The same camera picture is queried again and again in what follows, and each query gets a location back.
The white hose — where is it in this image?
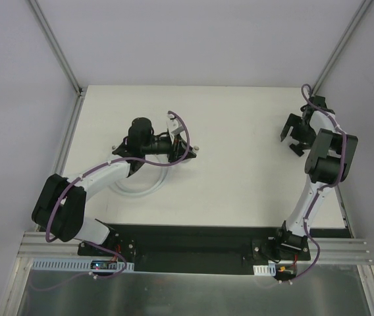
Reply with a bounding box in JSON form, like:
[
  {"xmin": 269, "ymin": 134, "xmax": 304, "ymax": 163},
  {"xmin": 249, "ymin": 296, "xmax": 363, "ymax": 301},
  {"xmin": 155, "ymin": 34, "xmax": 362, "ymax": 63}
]
[{"xmin": 111, "ymin": 144, "xmax": 200, "ymax": 198}]

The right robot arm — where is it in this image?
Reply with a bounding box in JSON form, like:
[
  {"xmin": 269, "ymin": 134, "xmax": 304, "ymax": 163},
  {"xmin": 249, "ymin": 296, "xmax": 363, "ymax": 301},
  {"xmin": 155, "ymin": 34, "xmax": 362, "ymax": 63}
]
[{"xmin": 251, "ymin": 95, "xmax": 358, "ymax": 263}]

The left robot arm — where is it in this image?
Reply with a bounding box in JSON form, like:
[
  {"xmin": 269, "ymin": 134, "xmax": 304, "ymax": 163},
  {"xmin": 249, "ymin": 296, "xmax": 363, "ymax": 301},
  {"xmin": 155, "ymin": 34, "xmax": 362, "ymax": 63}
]
[{"xmin": 32, "ymin": 111, "xmax": 190, "ymax": 256}]

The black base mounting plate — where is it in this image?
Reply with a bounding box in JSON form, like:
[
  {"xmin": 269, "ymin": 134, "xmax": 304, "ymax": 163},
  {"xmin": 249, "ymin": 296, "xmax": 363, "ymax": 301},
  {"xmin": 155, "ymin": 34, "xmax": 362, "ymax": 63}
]
[{"xmin": 38, "ymin": 222, "xmax": 354, "ymax": 274}]

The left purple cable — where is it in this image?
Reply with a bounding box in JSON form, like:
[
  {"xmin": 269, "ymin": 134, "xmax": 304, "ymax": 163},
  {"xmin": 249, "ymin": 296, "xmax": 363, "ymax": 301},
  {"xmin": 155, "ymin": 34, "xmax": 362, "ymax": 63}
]
[{"xmin": 28, "ymin": 110, "xmax": 191, "ymax": 291}]

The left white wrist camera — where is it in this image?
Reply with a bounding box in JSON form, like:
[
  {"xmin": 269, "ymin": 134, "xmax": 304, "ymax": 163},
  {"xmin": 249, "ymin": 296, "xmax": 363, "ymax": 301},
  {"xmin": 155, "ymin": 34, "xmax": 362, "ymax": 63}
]
[{"xmin": 167, "ymin": 113, "xmax": 184, "ymax": 136}]

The right white cable duct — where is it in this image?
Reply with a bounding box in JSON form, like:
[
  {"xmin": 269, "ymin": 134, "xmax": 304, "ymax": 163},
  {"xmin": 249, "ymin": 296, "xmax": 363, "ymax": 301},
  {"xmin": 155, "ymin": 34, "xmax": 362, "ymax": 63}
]
[{"xmin": 253, "ymin": 263, "xmax": 277, "ymax": 277}]

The white cable duct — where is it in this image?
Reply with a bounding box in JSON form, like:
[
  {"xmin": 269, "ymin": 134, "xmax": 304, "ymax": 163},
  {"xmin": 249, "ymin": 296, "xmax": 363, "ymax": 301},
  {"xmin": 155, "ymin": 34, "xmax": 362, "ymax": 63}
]
[
  {"xmin": 253, "ymin": 263, "xmax": 277, "ymax": 277},
  {"xmin": 32, "ymin": 258, "xmax": 134, "ymax": 273}
]

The right aluminium frame post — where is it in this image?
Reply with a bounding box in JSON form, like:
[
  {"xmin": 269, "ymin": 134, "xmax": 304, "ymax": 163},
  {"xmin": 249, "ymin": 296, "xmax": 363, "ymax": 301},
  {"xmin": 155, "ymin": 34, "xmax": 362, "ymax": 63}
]
[{"xmin": 311, "ymin": 0, "xmax": 374, "ymax": 95}]

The aluminium frame post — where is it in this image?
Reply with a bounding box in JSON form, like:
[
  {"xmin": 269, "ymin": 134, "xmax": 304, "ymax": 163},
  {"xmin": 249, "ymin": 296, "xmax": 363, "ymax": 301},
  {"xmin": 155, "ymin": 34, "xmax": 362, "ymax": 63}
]
[
  {"xmin": 311, "ymin": 0, "xmax": 374, "ymax": 95},
  {"xmin": 26, "ymin": 0, "xmax": 83, "ymax": 96}
]

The left white cable duct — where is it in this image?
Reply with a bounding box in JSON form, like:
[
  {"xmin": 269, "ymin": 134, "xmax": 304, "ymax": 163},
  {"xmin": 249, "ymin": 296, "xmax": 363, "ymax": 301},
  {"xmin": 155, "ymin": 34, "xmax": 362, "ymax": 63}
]
[{"xmin": 32, "ymin": 258, "xmax": 134, "ymax": 273}]

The left aluminium frame post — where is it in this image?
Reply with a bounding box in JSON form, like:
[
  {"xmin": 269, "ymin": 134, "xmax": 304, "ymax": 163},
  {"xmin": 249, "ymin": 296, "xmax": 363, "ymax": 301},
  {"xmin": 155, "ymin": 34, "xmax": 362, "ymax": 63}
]
[{"xmin": 26, "ymin": 0, "xmax": 83, "ymax": 96}]

